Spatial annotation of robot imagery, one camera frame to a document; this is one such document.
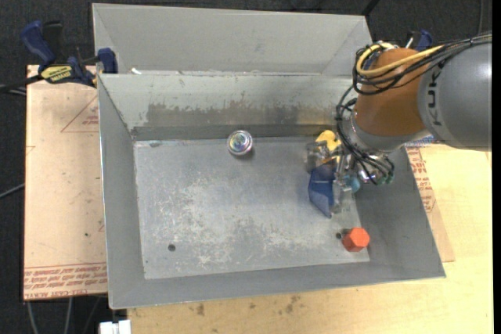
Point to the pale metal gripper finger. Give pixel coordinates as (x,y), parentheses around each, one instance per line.
(341,201)
(339,173)

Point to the teal round object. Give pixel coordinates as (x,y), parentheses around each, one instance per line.
(353,184)

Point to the blue plastic scoop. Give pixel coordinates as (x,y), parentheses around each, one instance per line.
(321,191)

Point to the yellow toy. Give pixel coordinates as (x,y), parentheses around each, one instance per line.
(328,140)

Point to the red hexagonal block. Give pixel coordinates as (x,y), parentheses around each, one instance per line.
(355,239)

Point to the clear glass cup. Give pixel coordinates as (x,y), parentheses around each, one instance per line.
(239,142)

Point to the grey metal bin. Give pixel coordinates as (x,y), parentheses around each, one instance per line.
(235,207)

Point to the brown cardboard board, red print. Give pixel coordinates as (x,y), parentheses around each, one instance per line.
(62,184)

